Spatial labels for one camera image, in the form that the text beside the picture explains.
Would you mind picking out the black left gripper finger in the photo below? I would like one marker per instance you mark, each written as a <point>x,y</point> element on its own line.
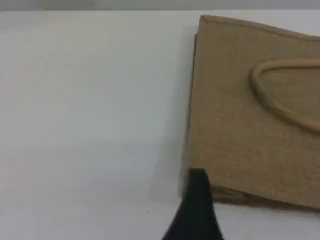
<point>195,212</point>

